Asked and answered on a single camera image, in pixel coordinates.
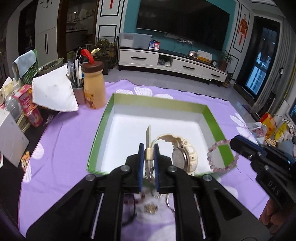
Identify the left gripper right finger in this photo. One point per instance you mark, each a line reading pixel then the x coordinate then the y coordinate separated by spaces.
pixel 204 209

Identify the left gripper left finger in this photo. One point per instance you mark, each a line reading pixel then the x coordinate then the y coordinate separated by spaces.
pixel 92 209

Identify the cream wrist watch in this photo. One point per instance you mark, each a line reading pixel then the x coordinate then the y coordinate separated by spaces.
pixel 184 155

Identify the black wristband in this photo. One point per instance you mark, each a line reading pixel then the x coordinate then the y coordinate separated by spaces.
pixel 129 212

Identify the gold jewelry piece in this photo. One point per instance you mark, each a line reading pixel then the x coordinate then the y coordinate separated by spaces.
pixel 151 208

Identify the right hand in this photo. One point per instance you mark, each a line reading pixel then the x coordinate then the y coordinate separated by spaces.
pixel 273 217

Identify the yellow snack bag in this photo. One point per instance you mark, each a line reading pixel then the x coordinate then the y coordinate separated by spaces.
pixel 270 123

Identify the purple floral tablecloth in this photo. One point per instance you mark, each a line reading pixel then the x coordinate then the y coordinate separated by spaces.
pixel 60 158

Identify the green white cardboard box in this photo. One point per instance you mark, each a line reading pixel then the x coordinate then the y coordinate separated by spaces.
pixel 126 118

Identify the white small box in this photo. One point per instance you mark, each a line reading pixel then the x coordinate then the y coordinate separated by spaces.
pixel 13 142

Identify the pink pen holder cup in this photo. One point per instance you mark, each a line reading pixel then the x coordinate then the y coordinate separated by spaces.
pixel 79 95

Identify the tan bear bottle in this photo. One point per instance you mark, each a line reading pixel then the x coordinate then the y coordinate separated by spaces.
pixel 94 85

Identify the white fan-shaped paper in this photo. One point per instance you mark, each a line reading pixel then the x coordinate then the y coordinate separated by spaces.
pixel 54 91

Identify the pink snack carton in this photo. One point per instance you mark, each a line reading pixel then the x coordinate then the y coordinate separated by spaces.
pixel 25 98

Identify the white tv cabinet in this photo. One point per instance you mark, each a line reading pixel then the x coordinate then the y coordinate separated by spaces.
pixel 164 61

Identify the potted green plant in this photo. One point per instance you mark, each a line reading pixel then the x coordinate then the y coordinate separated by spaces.
pixel 105 51

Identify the black television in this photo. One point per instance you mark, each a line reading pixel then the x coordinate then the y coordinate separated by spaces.
pixel 198 21

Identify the clear storage bin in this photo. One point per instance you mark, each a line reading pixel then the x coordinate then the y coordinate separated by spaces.
pixel 134 40

